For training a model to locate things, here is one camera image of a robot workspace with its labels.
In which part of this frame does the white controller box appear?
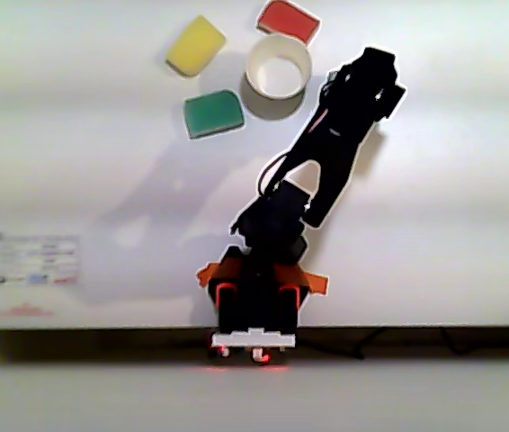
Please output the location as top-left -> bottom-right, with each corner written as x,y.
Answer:
210,327 -> 297,351

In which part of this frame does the yellow and white sponge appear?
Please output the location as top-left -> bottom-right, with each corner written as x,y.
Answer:
164,14 -> 228,79

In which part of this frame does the orange tape strip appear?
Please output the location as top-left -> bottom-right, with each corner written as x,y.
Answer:
195,256 -> 238,289
276,263 -> 330,298

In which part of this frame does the white paper cup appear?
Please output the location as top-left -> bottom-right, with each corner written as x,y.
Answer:
239,34 -> 314,122

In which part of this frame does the white printed label sticker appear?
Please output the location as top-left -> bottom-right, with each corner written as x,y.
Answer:
0,230 -> 81,287

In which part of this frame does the red and white sponge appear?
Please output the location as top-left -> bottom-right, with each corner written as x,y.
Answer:
255,0 -> 322,48

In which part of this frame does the black cable under table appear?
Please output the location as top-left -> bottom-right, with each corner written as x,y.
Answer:
437,327 -> 509,357
298,327 -> 388,361

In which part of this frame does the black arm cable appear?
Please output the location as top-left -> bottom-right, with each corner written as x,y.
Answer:
255,153 -> 290,197

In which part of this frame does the green and white sponge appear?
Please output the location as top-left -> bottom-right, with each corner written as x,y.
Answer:
182,88 -> 246,141

